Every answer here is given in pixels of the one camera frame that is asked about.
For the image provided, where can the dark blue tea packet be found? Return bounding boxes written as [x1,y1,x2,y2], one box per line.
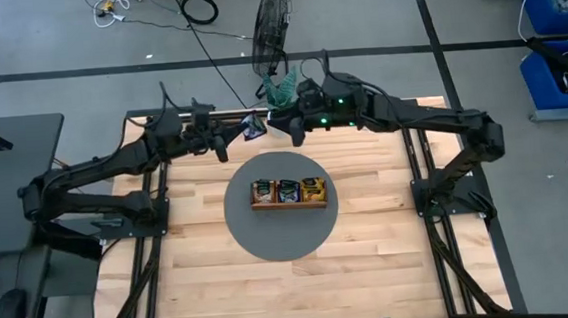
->
[240,112,270,142]
[275,178,302,205]

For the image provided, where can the black floor fan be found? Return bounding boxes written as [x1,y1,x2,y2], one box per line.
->
[246,0,300,101]

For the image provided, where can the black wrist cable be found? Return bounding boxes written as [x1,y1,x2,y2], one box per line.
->
[157,78,201,120]
[298,49,333,87]

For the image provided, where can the black desk foot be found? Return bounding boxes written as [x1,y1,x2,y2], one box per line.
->
[31,213,106,266]

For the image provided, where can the white yellow cable bundle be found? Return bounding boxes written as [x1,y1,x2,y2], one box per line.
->
[90,0,148,30]

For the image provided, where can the white floor cable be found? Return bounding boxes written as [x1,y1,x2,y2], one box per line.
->
[515,0,565,43]

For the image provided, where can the vanilla cinnamon apple tea packet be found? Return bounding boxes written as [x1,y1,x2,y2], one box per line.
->
[250,179,277,206]

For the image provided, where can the wooden tea organiser box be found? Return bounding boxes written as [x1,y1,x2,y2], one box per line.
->
[248,174,330,214]

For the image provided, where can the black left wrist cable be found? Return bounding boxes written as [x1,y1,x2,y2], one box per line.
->
[157,78,201,120]

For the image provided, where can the snake plant in white pot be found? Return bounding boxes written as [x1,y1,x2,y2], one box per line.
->
[260,66,303,124]

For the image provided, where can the coiled black cable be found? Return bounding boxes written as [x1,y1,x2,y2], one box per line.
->
[178,0,220,28]

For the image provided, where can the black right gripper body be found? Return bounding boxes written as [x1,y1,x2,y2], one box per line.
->
[284,101,364,149]

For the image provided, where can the thin black floor cable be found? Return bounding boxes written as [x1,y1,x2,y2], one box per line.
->
[121,8,255,50]

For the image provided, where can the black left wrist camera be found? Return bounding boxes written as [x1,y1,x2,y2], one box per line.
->
[190,102,216,129]

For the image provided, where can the orange fruit tea packet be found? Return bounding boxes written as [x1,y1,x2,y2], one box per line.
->
[299,176,328,204]

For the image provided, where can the long black floor cable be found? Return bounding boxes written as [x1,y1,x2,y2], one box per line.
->
[187,16,249,114]

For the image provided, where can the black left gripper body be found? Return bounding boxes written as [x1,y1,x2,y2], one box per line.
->
[184,122,233,167]

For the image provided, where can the grey round woven placemat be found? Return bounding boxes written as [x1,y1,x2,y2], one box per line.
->
[220,146,344,266]

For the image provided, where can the black metal bar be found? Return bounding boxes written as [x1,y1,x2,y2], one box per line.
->
[525,33,568,98]

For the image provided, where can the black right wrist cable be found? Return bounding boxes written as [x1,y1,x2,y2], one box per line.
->
[298,49,333,87]

